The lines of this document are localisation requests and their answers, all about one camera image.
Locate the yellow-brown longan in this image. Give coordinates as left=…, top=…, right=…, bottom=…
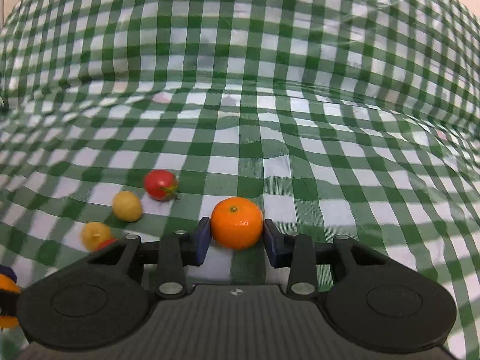
left=81, top=222, right=113, bottom=251
left=113, top=191, right=143, bottom=222

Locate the orange mandarin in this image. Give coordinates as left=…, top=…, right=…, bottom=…
left=0, top=274, right=22, bottom=329
left=210, top=197, right=264, bottom=251

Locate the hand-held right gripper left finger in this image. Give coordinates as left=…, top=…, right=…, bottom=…
left=88, top=217, right=212, bottom=300

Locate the green checked cloth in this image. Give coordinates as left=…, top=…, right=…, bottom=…
left=0, top=0, right=480, bottom=360

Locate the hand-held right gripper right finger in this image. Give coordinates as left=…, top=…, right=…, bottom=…
left=263, top=218, right=391, bottom=300

